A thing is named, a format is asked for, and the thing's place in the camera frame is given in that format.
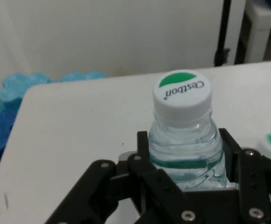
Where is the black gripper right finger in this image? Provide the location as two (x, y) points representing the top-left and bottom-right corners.
(219, 128), (271, 224)

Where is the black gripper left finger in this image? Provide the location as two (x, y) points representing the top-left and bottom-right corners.
(44, 131), (196, 224)

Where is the clear water bottle white cap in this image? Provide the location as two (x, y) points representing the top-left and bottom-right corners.
(148, 69), (227, 191)

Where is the light blue foam floor mat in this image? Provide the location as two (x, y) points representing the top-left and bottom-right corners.
(0, 71), (107, 115)

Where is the white side table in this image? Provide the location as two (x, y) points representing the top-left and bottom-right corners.
(234, 0), (271, 65)

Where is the black stand pole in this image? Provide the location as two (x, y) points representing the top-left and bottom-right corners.
(213, 0), (231, 67)

